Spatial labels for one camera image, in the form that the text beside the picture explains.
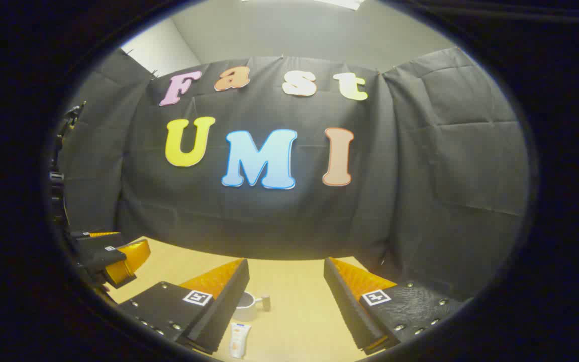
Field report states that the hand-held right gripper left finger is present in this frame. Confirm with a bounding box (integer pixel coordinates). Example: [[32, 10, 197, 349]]
[[118, 258, 251, 355]]

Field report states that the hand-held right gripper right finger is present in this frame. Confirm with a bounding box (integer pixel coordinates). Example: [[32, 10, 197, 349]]
[[323, 257, 465, 356]]

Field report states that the white cup with wooden handle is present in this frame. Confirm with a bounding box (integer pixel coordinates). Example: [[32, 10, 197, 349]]
[[233, 292, 271, 322]]

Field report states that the white toothpaste tube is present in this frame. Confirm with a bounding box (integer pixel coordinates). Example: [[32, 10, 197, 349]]
[[229, 322, 252, 358]]

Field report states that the light wooden desktop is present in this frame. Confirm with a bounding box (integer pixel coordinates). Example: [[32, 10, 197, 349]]
[[106, 236, 385, 362]]

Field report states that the black backdrop cloth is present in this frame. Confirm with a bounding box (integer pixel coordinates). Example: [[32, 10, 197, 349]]
[[56, 48, 530, 302]]

